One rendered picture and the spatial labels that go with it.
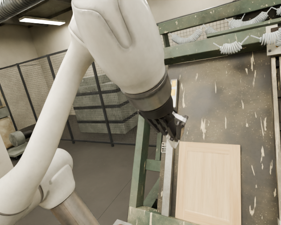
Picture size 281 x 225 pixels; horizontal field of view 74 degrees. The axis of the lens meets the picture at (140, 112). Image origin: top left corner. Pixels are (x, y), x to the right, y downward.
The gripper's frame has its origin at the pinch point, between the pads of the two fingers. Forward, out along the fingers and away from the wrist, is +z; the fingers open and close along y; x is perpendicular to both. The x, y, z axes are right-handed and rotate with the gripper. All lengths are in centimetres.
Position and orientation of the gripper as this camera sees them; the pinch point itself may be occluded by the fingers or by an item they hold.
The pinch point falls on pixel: (173, 138)
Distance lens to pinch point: 54.4
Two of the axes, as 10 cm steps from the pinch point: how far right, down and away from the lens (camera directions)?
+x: -4.7, 8.0, -3.6
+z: 3.5, 5.5, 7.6
